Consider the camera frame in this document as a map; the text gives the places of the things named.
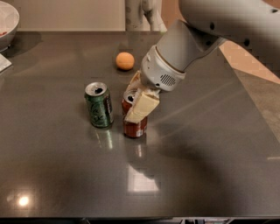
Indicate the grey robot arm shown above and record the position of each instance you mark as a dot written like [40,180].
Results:
[252,24]

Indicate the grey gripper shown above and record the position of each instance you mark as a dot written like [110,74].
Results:
[158,71]

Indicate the white paper sheet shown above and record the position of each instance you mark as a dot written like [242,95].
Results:
[4,63]

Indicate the green soda can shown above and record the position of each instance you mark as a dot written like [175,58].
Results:
[99,104]

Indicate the red coke can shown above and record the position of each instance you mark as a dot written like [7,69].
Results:
[131,129]

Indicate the white bowl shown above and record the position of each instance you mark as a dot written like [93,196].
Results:
[9,20]

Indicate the orange fruit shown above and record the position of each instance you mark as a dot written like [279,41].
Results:
[125,61]

